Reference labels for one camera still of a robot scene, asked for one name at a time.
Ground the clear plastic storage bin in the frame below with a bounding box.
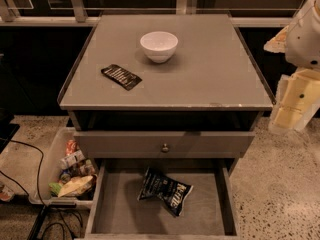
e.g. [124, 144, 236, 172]
[29, 127, 93, 209]

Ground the orange snack packet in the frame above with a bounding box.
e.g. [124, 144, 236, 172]
[65, 140, 77, 155]

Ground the white ceramic bowl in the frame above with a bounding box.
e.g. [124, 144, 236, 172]
[140, 31, 178, 63]

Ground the round metal drawer knob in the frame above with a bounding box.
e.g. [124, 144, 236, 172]
[161, 143, 170, 153]

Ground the black floor cable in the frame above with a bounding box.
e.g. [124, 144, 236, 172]
[0, 139, 84, 240]

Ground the open middle drawer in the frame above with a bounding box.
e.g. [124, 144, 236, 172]
[85, 159, 240, 240]

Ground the blue kettle chip bag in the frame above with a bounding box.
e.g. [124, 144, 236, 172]
[137, 168, 193, 217]

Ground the green snack packet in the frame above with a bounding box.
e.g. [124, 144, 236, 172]
[49, 183, 62, 197]

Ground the metal window frame rail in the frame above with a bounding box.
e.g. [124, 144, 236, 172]
[1, 0, 308, 28]

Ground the grey drawer cabinet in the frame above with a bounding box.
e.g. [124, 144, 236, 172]
[56, 13, 277, 240]

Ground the yellow snack bag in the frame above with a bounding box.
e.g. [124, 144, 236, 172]
[58, 175, 94, 197]

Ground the black device at left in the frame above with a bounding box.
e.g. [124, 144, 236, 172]
[0, 108, 20, 153]

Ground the black snack packet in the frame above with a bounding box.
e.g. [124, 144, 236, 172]
[101, 64, 142, 91]

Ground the red white object on floor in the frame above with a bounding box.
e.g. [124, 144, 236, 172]
[0, 182, 15, 202]

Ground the white labelled packet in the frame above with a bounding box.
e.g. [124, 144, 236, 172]
[60, 150, 85, 170]

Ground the closed top drawer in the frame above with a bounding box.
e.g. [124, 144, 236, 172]
[74, 131, 254, 159]

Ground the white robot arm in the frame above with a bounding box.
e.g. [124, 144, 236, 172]
[264, 0, 320, 134]

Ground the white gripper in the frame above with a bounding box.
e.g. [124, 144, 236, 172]
[263, 0, 320, 134]

